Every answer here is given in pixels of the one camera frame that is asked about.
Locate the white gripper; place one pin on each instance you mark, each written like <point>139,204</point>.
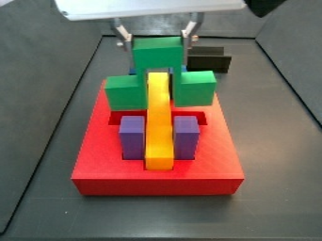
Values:
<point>78,10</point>

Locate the green stepped arch block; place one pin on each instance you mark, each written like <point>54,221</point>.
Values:
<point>159,53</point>

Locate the red base board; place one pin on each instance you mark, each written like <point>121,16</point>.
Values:
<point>103,174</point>

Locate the blue arch block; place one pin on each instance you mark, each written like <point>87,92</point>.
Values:
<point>170,70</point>

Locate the purple arch block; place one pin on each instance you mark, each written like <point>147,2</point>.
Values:
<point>186,137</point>

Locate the yellow long block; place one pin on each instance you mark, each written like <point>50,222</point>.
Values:
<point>159,143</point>

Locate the black angled bracket stand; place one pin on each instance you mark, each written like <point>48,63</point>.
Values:
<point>205,58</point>

